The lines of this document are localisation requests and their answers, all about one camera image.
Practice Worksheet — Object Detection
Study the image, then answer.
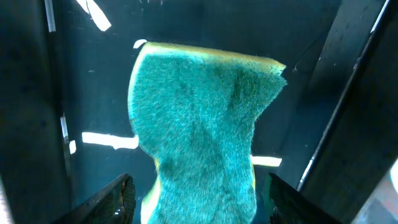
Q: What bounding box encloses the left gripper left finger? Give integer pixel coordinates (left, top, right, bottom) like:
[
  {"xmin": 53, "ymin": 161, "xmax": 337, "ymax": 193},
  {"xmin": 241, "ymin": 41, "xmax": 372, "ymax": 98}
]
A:
[{"xmin": 53, "ymin": 174, "xmax": 136, "ymax": 224}]

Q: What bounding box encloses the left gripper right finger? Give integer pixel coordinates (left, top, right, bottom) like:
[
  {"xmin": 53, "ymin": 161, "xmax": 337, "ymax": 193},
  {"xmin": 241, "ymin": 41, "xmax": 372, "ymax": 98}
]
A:
[{"xmin": 264, "ymin": 172, "xmax": 341, "ymax": 224}]

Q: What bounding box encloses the green yellow sponge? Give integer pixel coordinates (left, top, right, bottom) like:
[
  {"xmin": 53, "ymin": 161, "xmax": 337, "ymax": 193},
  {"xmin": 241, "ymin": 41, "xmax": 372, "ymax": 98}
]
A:
[{"xmin": 127, "ymin": 42, "xmax": 287, "ymax": 223}]

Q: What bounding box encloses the small black water tray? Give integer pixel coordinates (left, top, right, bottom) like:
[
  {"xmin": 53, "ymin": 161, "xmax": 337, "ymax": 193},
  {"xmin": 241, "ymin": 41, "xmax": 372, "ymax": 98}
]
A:
[{"xmin": 1, "ymin": 0, "xmax": 397, "ymax": 223}]

